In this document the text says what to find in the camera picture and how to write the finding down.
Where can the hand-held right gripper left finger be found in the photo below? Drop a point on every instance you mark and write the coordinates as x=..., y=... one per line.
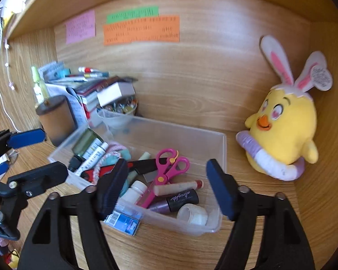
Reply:
x=114, y=185

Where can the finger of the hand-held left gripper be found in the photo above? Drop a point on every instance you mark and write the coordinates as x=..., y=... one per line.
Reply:
x=39, y=175
x=28, y=138

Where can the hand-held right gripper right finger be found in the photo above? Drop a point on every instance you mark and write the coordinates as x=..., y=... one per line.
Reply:
x=219, y=187

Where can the white pill bottle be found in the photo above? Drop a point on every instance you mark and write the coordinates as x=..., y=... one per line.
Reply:
x=135, y=192

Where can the small white ointment tube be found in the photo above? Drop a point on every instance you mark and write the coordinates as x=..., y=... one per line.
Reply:
x=94, y=156

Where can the red black lint brush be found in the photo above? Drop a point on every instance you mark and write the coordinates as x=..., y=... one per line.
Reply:
x=145, y=166

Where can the blue card box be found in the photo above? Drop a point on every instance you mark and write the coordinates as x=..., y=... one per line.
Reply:
x=124, y=222

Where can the white tape roll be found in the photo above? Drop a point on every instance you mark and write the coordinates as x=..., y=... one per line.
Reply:
x=191, y=215

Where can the purple tube with black cap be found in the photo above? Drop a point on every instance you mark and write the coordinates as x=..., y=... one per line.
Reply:
x=180, y=199

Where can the pale green plastic tube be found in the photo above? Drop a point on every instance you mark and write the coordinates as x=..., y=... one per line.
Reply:
x=144, y=156

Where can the beige tube with red cap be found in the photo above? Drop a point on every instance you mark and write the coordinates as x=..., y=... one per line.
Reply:
x=177, y=188

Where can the clear plastic storage box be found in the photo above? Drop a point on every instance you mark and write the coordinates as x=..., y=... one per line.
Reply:
x=191, y=146

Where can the dark green pump bottle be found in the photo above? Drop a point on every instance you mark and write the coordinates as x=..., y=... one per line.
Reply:
x=86, y=143

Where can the pink plastic scissors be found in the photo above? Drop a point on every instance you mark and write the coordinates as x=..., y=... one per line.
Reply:
x=166, y=171

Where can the brown ceramic mug with lid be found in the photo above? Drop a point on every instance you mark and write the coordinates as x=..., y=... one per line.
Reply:
x=56, y=121

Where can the yellow printed cloth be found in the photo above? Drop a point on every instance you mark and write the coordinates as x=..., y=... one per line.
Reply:
x=13, y=258

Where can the yellow green spray bottle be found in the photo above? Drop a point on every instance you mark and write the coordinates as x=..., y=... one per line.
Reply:
x=39, y=87

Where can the white printed paper bag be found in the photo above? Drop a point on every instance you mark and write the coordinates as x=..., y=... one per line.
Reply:
x=73, y=104

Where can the bowl of beads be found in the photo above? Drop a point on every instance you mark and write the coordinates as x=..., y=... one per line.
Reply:
x=115, y=116

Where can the teal small box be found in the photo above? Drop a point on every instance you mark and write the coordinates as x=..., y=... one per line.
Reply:
x=60, y=74

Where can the stack of booklets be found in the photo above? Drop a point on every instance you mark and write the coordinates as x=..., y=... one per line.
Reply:
x=87, y=95

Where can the yellow chick plush toy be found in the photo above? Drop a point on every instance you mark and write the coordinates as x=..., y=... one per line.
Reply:
x=284, y=123

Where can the red white marker pen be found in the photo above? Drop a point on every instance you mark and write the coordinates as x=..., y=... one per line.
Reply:
x=88, y=69

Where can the green yellow marker pen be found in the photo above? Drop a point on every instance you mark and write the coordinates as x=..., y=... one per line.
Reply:
x=95, y=75

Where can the white cardboard box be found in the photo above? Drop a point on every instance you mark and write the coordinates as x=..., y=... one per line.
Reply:
x=115, y=92

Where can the dark brown hair clip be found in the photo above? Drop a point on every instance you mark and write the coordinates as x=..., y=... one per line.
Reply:
x=124, y=79

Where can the pink paper note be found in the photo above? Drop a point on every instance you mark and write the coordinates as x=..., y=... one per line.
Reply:
x=81, y=26

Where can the orange paper note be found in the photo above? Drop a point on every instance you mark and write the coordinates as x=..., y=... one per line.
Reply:
x=142, y=31

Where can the green paper note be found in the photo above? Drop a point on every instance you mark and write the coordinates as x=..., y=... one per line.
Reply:
x=132, y=12

